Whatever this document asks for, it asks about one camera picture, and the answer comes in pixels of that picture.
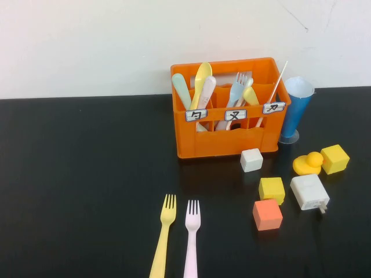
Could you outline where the yellow plastic fork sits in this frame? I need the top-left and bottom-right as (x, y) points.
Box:
(149, 193), (177, 278)

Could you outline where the pink plastic fork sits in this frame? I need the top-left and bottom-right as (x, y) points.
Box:
(183, 199), (201, 278)

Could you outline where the orange plastic cutlery holder crate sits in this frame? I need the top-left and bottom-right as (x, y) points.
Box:
(170, 57), (292, 159)

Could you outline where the white paper label spoon character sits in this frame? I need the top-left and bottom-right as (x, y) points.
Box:
(185, 109), (208, 123)

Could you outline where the white paper label fork character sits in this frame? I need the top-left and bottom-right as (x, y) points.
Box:
(224, 108), (248, 122)

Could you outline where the yellow plastic spoon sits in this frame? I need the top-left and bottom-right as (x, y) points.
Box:
(190, 61), (213, 111)

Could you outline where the white foam cube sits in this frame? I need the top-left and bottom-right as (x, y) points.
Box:
(239, 148), (264, 173)

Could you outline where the light blue plastic fork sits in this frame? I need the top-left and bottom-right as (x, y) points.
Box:
(216, 72), (249, 131)

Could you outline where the white paper label knife character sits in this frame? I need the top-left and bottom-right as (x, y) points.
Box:
(262, 101), (286, 115)

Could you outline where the yellow foam cube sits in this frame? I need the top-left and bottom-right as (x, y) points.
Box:
(320, 144), (351, 175)
(258, 177), (286, 206)

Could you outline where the thin white plastic stick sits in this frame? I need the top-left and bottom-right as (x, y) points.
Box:
(254, 60), (289, 128)

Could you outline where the blue cone cup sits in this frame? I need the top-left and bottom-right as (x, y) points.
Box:
(278, 76), (316, 145)

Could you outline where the orange foam cube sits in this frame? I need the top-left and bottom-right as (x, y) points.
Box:
(252, 198), (283, 232)

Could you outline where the yellow rubber duck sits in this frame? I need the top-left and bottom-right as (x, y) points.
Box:
(292, 151), (324, 176)

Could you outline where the white power adapter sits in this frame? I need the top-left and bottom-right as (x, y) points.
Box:
(289, 173), (330, 215)

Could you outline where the mint green cutlery handle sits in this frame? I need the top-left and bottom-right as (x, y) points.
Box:
(171, 73), (192, 112)

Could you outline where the pale pink cutlery handle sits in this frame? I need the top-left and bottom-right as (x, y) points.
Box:
(197, 75), (217, 133)

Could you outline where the pale yellow cutlery handle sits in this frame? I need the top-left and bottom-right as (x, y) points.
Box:
(242, 86), (260, 107)

